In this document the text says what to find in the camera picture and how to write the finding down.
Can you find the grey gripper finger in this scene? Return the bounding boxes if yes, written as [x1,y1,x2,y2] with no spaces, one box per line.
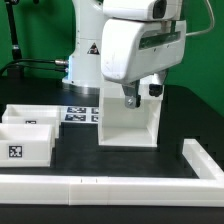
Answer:
[149,70,167,97]
[122,80,141,109]

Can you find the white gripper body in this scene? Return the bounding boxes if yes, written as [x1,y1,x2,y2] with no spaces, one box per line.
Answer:
[101,19,186,84]

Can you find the white drawer cabinet box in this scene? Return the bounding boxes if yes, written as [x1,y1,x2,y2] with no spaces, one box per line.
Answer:
[98,83,163,147]

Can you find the white front drawer tray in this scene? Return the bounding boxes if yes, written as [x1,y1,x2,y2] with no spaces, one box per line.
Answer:
[0,124,55,167]

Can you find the white drawer tray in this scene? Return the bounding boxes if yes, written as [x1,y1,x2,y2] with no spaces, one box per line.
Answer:
[2,104,61,138]
[0,124,55,167]

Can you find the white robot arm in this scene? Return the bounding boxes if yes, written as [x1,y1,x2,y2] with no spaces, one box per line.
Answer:
[63,0,186,108]

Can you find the white rear drawer tray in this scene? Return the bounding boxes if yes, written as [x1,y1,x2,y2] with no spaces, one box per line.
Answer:
[2,104,61,138]

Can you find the white fiducial marker plate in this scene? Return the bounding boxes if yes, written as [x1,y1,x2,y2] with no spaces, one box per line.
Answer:
[61,106,99,124]

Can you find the white L-shaped border fence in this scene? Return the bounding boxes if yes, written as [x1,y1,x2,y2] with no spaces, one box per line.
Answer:
[0,139,224,207]

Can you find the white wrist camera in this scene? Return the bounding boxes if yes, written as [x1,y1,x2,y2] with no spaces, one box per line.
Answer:
[103,0,182,21]

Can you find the black base cables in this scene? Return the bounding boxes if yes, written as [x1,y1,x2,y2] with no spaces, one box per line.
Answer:
[0,58,70,76]

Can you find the grey camera cable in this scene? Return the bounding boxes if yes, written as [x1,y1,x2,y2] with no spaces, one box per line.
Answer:
[185,0,216,38]

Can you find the black camera stand pole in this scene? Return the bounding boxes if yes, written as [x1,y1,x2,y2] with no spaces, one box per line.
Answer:
[4,0,24,79]

